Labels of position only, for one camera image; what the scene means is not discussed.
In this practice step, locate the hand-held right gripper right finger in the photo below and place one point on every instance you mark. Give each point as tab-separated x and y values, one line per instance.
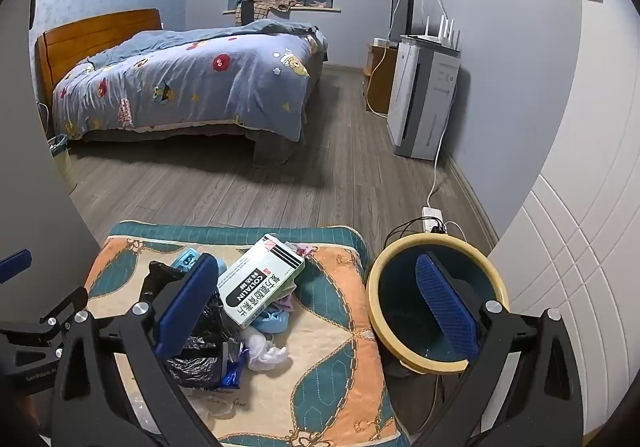
445	302

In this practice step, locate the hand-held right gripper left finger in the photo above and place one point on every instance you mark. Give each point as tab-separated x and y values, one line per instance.
187	297

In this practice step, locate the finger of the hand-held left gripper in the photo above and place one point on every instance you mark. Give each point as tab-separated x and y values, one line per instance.
15	266
65	309

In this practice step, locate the yellow rimmed blue bin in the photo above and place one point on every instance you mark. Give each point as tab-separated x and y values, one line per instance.
400	287

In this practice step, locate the black plastic bag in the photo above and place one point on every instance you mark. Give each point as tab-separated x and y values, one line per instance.
200	362

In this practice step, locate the white medicine box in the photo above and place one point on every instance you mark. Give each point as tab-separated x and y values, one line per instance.
260	277

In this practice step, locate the blue blister pack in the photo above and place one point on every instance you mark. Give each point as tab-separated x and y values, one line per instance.
187	257

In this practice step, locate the black plug adapter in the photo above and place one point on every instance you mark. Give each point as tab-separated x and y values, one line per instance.
439	227

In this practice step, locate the white power strip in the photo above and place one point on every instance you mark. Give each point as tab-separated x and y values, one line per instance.
430	217

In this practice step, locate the blue face mask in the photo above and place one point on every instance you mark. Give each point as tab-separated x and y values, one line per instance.
272	319

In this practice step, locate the shiny blue wrapper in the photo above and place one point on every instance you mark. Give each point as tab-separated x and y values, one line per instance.
232	374

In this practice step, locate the pale green bin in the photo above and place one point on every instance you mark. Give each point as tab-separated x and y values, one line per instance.
65	167

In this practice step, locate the pink purple wrapper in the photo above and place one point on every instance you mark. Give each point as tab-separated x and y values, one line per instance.
306	249

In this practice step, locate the teal orange patterned cushion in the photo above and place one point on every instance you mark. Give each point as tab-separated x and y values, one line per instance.
325	352

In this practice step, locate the white wardrobe door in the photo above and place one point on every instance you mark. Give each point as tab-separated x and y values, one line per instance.
575	277

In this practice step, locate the white air purifier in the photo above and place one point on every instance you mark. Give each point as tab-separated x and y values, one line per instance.
425	97

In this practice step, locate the blue printed duvet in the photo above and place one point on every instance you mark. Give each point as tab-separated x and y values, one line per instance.
200	77

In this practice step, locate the wooden cabinet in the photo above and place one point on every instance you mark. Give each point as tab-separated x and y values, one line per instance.
382	77

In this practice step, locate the wooden bed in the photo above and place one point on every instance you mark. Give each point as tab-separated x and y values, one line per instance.
100	34

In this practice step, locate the white router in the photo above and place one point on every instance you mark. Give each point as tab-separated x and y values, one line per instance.
445	34

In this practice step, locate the black television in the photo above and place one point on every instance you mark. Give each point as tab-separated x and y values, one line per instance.
402	12

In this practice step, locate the plaid cloth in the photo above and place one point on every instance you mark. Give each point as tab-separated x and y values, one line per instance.
275	4

